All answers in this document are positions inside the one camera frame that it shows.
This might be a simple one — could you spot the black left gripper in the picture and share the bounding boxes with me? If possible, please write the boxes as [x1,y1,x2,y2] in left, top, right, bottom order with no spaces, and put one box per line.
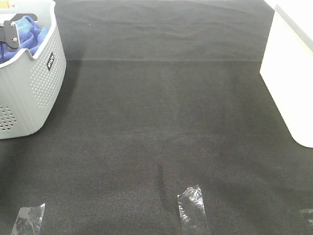
[0,21,20,52]

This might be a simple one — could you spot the blue microfibre towel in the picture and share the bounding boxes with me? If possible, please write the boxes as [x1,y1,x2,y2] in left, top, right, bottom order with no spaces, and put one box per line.
[0,16,49,63]

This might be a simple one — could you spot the grey perforated laundry basket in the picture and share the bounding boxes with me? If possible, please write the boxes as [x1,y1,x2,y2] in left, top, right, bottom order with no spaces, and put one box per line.
[0,0,67,140]

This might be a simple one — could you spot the black table cloth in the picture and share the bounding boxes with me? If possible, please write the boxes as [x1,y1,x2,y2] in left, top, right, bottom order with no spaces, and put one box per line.
[0,0,313,235]

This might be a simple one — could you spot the clear tape piece left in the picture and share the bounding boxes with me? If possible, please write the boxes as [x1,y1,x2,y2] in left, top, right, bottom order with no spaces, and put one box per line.
[11,203,45,235]

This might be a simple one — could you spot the clear tape piece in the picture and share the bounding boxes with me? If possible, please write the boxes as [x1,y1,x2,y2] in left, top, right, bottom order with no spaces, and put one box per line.
[11,203,45,235]
[177,185,208,235]
[299,208,313,226]

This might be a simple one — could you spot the clear tape piece centre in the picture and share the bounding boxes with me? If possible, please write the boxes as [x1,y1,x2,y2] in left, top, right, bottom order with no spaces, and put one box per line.
[177,185,208,235]

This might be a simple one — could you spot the white storage box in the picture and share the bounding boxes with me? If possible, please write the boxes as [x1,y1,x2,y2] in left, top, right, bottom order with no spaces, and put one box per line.
[260,0,313,148]

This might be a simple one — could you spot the clear tape piece right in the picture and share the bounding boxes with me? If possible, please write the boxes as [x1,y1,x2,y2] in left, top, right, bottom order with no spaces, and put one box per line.
[299,208,313,226]

